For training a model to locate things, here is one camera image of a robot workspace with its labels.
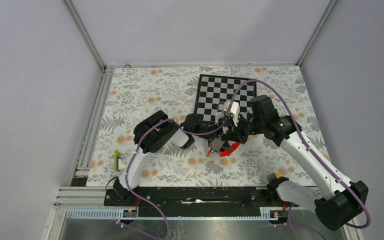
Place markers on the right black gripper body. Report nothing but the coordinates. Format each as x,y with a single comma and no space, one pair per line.
245,128

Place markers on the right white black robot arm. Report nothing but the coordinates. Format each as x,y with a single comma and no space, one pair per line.
337,199

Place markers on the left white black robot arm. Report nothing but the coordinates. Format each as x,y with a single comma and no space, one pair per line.
150,135

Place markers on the black white checkerboard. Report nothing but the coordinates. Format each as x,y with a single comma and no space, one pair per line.
212,90

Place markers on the floral patterned mat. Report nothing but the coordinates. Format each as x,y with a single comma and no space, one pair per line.
136,93

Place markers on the green white small block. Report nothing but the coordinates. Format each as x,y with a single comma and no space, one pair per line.
118,164

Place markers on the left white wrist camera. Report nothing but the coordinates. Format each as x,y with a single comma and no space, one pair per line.
220,118

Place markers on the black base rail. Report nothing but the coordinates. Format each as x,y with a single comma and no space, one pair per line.
197,202

